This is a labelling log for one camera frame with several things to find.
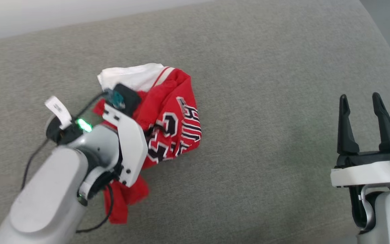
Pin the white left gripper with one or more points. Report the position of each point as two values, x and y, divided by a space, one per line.
132 142

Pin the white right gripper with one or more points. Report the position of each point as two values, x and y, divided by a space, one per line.
364 173

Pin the red basketball jersey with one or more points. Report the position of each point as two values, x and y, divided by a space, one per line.
171 101

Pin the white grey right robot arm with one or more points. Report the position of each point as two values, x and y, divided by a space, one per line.
389 210

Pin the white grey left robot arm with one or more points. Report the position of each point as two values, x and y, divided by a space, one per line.
46 196

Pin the grey fabric sofa cushion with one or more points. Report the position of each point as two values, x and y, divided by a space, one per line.
266 135

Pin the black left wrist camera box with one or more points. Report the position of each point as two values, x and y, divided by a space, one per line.
130 98

